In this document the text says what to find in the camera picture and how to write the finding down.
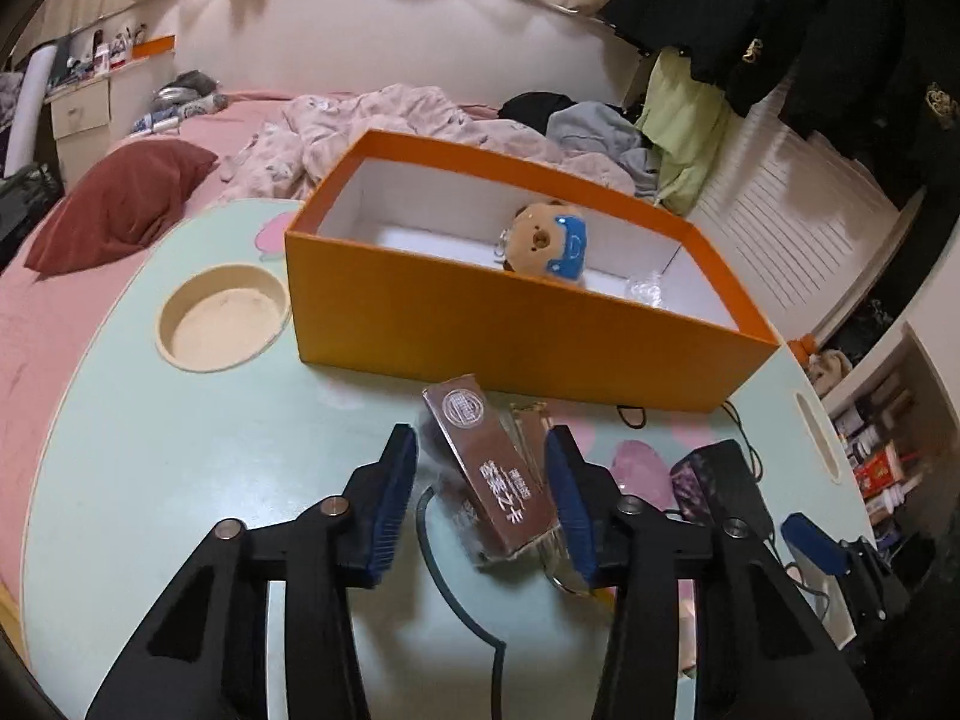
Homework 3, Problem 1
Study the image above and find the beige cloth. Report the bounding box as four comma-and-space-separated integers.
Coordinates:
806, 349, 856, 398

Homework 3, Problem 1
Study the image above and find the black bag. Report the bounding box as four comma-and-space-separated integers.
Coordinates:
0, 163, 65, 265

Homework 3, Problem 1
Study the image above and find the black clothing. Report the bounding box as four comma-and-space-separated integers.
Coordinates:
496, 91, 593, 140

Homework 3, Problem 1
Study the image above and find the grey crumpled cloth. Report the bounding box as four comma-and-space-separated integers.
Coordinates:
154, 71, 226, 117

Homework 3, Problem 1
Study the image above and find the grey clothing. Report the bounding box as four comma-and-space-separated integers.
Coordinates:
546, 101, 661, 200

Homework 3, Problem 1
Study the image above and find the black cable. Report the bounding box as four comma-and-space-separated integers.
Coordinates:
721, 399, 760, 481

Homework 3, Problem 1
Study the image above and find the clear plastic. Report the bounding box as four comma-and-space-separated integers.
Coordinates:
626, 270, 668, 308

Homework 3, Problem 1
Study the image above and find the cream nightstand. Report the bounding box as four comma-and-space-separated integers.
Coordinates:
49, 79, 113, 162

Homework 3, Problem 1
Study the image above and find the brown printed carton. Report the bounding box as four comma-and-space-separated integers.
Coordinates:
421, 373, 560, 560

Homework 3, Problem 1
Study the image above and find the dark red pillow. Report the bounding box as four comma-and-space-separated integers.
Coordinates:
24, 141, 220, 275

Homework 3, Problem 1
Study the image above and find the cluster of small bottles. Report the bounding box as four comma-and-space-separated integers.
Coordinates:
64, 24, 147, 80

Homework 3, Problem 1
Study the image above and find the white shelf unit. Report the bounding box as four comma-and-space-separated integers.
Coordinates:
821, 322, 960, 541

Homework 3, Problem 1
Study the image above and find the tan plush bear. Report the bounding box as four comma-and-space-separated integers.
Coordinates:
491, 199, 590, 282

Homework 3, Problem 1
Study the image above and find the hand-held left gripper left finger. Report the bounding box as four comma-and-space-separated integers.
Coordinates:
84, 424, 419, 720

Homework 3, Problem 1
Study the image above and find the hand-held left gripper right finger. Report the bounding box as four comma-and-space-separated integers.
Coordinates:
544, 424, 875, 720

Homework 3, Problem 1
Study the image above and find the row of packets on shelf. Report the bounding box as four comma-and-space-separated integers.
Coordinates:
832, 371, 938, 526

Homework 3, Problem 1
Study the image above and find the black pouch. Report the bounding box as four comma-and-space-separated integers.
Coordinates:
670, 441, 773, 533

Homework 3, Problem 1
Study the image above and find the white bed headboard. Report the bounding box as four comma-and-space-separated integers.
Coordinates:
169, 0, 653, 117

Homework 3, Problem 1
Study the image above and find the yellow-green hanging garment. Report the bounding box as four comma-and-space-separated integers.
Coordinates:
634, 52, 740, 215

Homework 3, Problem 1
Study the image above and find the orange cardboard box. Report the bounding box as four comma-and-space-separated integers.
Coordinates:
283, 129, 782, 413

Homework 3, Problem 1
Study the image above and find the white slatted panel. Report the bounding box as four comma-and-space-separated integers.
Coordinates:
686, 116, 905, 338

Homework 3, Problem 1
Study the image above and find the white pole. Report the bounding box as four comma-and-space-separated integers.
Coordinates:
4, 45, 59, 181

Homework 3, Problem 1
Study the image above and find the black hanging jacket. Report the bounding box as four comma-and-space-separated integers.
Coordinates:
596, 0, 792, 117

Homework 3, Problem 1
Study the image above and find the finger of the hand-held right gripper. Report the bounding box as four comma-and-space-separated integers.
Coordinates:
780, 512, 912, 620

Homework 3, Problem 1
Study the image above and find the black jacket with gold emblem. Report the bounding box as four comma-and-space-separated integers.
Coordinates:
776, 0, 960, 203

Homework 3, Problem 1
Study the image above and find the pink bed sheet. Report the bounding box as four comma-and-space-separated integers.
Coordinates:
0, 90, 316, 601

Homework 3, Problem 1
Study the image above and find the pink floral blanket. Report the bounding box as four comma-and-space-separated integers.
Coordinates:
219, 82, 653, 203

